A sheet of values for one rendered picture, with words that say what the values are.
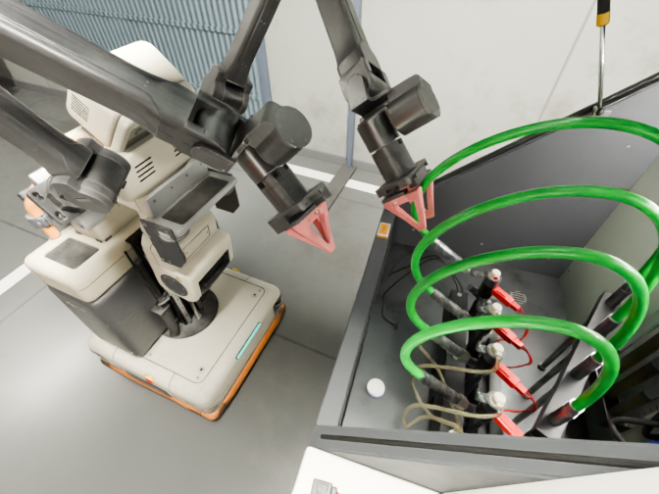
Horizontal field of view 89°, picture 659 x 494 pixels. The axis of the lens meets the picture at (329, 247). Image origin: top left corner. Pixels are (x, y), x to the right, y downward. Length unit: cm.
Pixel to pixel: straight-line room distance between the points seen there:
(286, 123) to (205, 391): 122
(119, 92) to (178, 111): 6
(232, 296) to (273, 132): 131
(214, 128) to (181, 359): 123
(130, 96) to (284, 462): 145
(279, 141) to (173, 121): 13
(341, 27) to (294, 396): 146
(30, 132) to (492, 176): 91
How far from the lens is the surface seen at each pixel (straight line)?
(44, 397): 216
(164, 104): 49
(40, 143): 71
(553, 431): 62
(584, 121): 54
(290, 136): 45
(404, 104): 55
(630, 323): 56
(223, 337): 158
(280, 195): 50
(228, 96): 98
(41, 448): 205
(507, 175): 95
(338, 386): 71
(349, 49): 66
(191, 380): 154
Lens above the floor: 162
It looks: 47 degrees down
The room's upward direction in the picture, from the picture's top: straight up
